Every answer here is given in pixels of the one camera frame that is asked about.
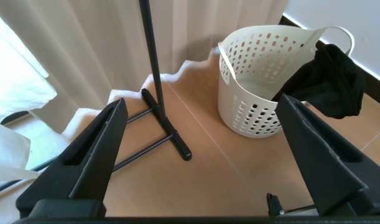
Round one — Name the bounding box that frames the white t-shirt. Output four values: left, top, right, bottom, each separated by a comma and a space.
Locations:
0, 6, 58, 183

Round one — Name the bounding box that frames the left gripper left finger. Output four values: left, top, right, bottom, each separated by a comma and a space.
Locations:
16, 98, 129, 218

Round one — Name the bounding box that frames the window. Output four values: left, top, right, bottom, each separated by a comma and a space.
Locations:
0, 111, 30, 125

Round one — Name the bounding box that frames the black garment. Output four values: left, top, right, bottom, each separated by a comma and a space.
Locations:
271, 40, 367, 120

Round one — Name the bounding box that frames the black clothes rack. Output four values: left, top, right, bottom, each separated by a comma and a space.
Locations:
0, 0, 193, 197

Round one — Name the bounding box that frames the beige curtain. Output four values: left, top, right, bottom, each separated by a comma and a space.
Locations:
0, 0, 289, 134

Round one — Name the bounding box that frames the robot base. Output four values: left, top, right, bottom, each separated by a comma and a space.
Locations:
266, 192, 318, 218

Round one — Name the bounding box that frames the white laundry basket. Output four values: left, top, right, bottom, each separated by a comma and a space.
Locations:
216, 24, 356, 139

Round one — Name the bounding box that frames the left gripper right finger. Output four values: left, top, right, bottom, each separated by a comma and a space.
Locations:
275, 93, 380, 216

